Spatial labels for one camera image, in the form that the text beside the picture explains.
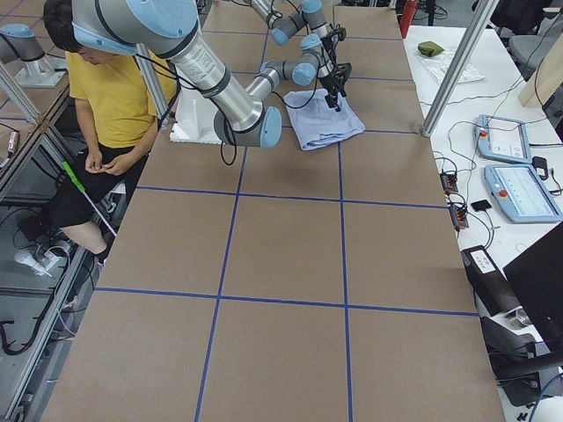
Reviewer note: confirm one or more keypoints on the blue striped button shirt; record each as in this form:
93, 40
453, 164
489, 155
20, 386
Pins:
315, 124

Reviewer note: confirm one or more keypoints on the person in yellow shirt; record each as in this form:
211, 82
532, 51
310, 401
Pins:
118, 120

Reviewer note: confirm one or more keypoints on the blue teach pendant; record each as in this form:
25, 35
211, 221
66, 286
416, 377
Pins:
502, 139
520, 194

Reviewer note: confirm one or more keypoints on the green fabric pouch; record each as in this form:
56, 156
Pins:
429, 49

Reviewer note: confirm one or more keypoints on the far blue teach pendant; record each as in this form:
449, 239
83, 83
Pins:
502, 139

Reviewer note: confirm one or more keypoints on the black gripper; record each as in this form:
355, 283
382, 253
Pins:
327, 76
326, 41

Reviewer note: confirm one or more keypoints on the aluminium frame post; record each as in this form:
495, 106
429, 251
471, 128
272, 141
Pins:
472, 34

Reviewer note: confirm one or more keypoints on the near blue teach pendant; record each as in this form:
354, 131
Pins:
520, 194

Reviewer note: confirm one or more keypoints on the grey office chair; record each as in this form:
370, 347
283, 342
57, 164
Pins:
527, 51

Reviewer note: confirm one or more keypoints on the black monitor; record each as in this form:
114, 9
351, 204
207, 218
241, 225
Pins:
535, 276

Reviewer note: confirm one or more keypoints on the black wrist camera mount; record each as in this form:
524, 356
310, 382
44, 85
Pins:
337, 33
342, 72

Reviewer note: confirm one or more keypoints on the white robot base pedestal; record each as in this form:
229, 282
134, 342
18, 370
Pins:
194, 116

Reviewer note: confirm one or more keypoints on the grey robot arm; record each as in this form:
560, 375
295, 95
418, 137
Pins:
170, 29
309, 15

